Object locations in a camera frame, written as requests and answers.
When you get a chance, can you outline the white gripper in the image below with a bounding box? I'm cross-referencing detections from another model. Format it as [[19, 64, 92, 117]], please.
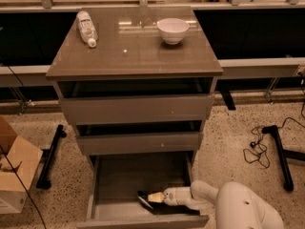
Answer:
[[148, 187, 193, 206]]

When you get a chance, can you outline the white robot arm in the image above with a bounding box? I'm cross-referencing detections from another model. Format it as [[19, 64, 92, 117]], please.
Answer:
[[142, 180, 284, 229]]

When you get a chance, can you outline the grey bottom drawer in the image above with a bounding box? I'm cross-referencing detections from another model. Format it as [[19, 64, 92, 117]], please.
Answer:
[[76, 152, 209, 229]]

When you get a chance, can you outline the grey drawer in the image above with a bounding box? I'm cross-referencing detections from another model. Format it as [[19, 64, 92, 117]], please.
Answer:
[[76, 120, 202, 156], [58, 77, 214, 125], [76, 152, 209, 229]]

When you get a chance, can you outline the grey middle drawer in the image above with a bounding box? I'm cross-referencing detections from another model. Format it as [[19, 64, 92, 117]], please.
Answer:
[[76, 120, 202, 156]]

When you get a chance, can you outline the grey top drawer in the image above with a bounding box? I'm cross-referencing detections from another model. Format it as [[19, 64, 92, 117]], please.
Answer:
[[58, 77, 214, 125]]

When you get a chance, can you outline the grey drawer cabinet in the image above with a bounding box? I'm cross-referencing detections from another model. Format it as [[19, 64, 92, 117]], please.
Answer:
[[46, 6, 224, 164]]

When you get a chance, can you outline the black left floor leg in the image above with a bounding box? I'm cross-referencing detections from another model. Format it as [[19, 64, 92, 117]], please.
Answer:
[[36, 125, 67, 190]]

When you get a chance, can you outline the black floor leg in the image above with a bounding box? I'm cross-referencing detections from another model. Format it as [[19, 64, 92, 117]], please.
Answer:
[[262, 125, 305, 192], [36, 125, 67, 190]]

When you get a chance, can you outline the black right floor leg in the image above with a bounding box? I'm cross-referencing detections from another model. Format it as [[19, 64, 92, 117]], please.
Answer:
[[262, 125, 305, 192]]

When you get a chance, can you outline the brown cardboard box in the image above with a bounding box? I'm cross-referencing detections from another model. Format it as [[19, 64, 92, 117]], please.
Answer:
[[0, 116, 43, 214]]

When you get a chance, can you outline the white ceramic bowl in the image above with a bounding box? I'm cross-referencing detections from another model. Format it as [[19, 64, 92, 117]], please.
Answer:
[[157, 18, 190, 45]]

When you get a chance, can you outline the white plastic bottle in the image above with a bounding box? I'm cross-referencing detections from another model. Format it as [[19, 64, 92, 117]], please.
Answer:
[[76, 10, 98, 48]]

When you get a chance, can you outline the black cable on floor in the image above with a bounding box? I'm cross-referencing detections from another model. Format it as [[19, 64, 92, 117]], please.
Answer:
[[242, 116, 305, 170]]

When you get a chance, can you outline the black cable at left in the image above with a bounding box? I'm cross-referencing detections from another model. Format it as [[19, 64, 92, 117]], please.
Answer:
[[0, 59, 48, 229]]

